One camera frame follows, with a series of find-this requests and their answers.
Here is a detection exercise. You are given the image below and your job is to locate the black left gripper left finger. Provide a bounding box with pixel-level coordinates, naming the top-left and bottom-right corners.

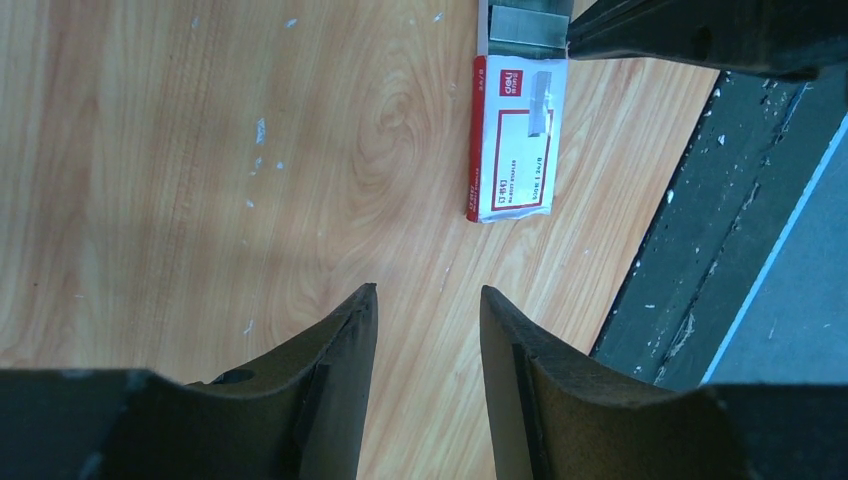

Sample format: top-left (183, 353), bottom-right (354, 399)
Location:
top-left (1, 284), bottom-right (378, 479)

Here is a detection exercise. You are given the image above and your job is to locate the red white staple box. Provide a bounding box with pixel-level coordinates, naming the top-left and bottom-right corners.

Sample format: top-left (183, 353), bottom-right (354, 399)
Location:
top-left (466, 0), bottom-right (573, 223)

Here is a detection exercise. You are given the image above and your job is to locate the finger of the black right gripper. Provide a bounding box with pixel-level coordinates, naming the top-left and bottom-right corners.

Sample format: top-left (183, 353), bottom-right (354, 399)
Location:
top-left (567, 0), bottom-right (847, 82)

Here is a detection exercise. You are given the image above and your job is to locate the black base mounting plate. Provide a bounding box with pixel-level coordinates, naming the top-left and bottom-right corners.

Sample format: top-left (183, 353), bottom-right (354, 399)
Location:
top-left (591, 69), bottom-right (847, 390)

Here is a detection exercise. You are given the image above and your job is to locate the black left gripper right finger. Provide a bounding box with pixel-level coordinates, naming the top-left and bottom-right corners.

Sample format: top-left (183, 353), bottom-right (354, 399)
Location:
top-left (479, 286), bottom-right (847, 479)

